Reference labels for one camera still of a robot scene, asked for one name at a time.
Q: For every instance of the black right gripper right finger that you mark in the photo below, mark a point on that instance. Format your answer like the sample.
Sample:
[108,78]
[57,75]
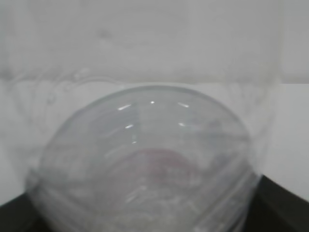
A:
[272,208]

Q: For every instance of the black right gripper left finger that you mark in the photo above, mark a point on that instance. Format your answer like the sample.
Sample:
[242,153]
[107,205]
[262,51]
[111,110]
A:
[19,215]

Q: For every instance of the clear plastic water bottle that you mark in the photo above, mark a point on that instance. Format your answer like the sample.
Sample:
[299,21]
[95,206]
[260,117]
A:
[139,115]

